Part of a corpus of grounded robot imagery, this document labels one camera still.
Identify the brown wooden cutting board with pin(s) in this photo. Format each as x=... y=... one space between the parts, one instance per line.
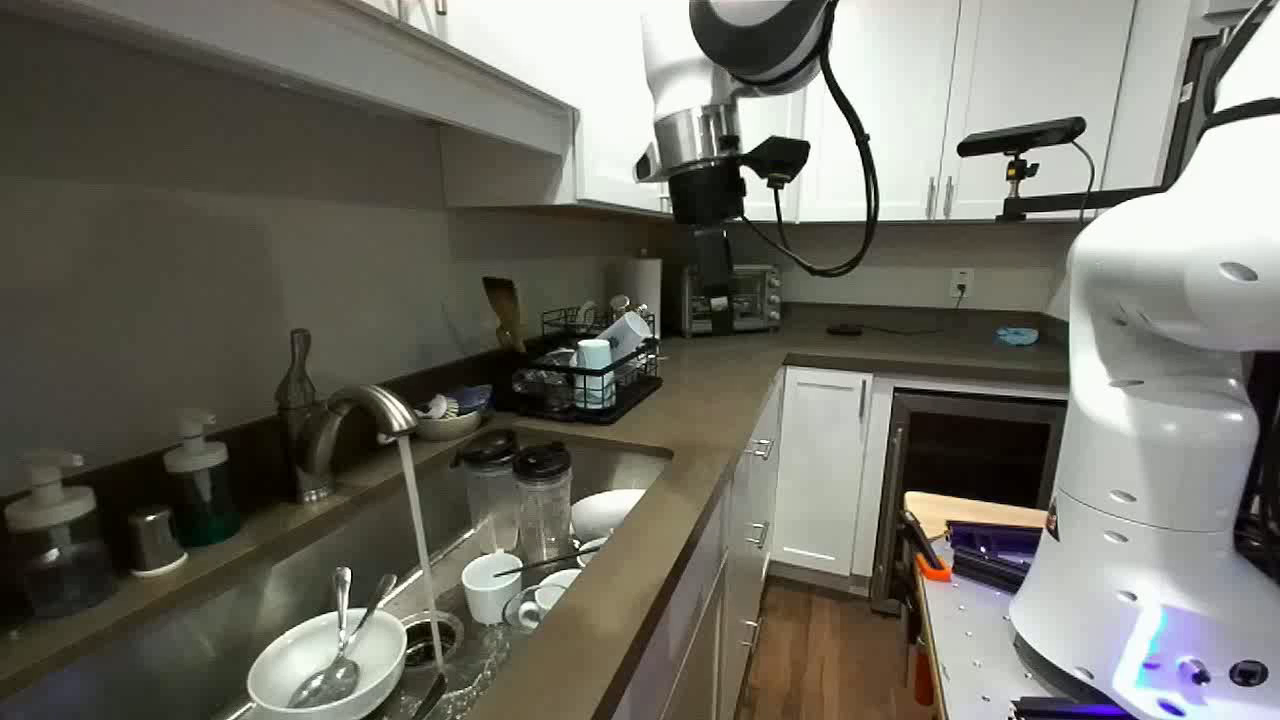
x=506 y=308

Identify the clear shaker bottle black lid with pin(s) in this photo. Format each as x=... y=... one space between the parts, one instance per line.
x=489 y=486
x=545 y=507

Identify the white upper cabinets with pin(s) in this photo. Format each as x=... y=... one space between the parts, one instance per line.
x=920 y=92

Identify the white wall outlet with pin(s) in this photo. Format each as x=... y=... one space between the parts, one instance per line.
x=962 y=285

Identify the green soap pump bottle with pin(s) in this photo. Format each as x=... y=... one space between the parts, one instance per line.
x=200 y=486

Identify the small white sponge dish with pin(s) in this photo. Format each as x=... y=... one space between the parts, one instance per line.
x=444 y=422

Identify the orange black clamp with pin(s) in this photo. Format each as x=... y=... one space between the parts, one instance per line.
x=929 y=553

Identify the white wall shelf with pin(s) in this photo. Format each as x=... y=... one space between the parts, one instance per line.
x=335 y=53

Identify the small white bowl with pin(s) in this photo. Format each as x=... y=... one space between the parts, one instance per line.
x=553 y=587

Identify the white plate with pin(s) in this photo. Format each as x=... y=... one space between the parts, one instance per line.
x=604 y=511

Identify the white bottle blue label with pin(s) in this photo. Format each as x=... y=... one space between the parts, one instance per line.
x=594 y=376

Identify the small black counter item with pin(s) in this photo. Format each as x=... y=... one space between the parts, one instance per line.
x=843 y=329

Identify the white mug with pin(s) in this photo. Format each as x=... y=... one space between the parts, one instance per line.
x=487 y=589

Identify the small blue bowl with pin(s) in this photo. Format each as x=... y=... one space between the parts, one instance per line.
x=1017 y=336

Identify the white lower cabinet door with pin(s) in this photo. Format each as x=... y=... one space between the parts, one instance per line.
x=821 y=466

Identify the clear soap pump bottle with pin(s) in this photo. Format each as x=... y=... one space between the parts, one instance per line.
x=55 y=544

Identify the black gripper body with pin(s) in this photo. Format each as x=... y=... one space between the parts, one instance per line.
x=707 y=194

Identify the purple black tool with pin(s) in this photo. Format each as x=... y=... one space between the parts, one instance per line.
x=992 y=549

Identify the stainless steel sink basin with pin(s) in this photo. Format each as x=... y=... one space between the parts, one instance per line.
x=240 y=603

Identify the black camera on tripod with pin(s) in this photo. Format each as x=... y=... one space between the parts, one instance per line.
x=1020 y=136

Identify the silver toaster oven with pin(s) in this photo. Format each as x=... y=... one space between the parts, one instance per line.
x=759 y=296

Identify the large metal spoon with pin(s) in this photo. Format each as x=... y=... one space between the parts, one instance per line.
x=330 y=683

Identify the small metal cup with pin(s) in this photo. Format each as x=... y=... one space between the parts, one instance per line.
x=157 y=544

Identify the large white bowl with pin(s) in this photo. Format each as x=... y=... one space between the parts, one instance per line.
x=284 y=652

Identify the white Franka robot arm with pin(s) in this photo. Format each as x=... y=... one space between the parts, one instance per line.
x=1162 y=466

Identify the white counter drawer fronts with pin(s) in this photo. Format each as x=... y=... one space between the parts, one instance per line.
x=701 y=603

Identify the black dish rack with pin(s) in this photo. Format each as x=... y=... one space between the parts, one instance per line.
x=563 y=394

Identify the dark utensil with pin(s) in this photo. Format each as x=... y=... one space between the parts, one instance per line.
x=540 y=564

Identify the curved metal faucet spout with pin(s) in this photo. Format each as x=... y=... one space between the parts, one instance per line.
x=354 y=401

